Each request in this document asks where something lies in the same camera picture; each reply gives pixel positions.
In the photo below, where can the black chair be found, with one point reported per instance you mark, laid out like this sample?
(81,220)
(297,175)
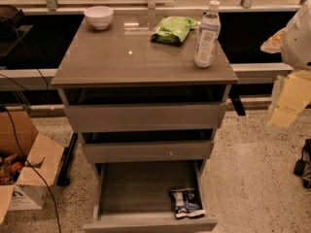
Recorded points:
(12,30)

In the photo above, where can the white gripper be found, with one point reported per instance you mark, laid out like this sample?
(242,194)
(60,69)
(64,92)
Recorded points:
(297,41)

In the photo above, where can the black power adapter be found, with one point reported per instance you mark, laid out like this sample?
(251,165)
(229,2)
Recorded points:
(302,167)

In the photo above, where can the grey top drawer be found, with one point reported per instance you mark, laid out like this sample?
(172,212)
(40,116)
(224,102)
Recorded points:
(158,108)

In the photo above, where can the grey drawer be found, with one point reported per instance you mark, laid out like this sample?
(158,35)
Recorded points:
(138,146)
(158,108)
(135,198)

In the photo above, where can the cardboard box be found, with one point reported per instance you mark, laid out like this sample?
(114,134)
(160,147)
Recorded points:
(40,157)

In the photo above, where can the grey middle drawer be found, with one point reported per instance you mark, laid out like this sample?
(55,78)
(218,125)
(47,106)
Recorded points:
(138,146)

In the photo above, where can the green chip bag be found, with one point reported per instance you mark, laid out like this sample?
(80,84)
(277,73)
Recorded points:
(173,30)

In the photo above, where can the blue chip bag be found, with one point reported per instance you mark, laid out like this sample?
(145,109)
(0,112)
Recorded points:
(186,203)

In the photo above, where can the snacks in cardboard box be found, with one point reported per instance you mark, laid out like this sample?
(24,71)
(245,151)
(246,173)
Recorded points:
(10,169)

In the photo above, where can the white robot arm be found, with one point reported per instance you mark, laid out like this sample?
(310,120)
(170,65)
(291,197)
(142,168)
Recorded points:
(298,41)

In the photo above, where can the grey drawer cabinet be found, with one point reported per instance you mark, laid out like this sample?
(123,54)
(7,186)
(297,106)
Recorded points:
(123,55)

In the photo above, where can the white bowl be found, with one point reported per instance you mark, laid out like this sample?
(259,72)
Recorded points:
(99,17)

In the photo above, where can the clear plastic water bottle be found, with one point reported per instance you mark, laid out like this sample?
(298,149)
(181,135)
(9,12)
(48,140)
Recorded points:
(209,30)

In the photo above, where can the grey bottom drawer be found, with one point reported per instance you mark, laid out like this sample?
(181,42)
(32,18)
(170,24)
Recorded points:
(135,198)

